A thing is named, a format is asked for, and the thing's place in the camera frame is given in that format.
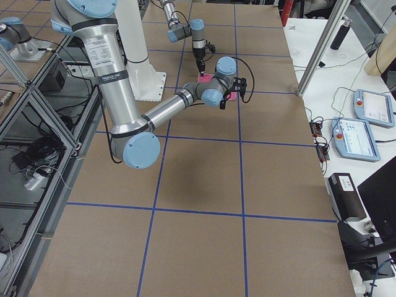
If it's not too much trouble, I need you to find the black power adapter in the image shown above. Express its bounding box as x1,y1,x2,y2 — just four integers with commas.
12,152,32,170

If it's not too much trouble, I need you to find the far teach pendant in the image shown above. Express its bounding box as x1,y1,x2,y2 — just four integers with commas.
353,89,395,128

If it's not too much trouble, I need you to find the near teach pendant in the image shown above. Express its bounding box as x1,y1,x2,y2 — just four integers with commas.
331,117,381,162

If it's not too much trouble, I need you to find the white power strip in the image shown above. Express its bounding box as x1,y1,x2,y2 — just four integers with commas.
24,173,44,191

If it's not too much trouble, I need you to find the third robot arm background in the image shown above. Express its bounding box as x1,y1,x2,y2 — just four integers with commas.
1,17,53,62

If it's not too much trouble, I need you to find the small circuit board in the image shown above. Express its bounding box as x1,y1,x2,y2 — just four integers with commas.
309,121,322,137

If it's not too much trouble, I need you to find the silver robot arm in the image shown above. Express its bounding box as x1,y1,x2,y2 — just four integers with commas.
51,1,247,169
160,1,216,77

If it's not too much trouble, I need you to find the pink towel with grey edge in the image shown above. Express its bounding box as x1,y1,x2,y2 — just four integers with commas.
197,73,237,101

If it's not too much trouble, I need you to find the black bottle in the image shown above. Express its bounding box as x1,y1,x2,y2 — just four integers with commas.
330,19,353,50

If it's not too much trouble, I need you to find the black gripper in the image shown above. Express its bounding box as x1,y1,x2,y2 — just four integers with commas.
192,39,215,77
220,77,247,110

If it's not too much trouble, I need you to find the black box with label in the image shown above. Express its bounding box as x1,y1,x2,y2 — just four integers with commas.
327,173,367,222

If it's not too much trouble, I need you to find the aluminium frame post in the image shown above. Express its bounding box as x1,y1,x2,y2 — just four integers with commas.
295,0,351,97

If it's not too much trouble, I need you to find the teach pendant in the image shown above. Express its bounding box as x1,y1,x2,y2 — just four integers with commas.
353,89,395,128
331,117,381,162

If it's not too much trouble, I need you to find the black monitor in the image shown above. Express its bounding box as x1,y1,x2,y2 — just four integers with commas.
358,157,395,241

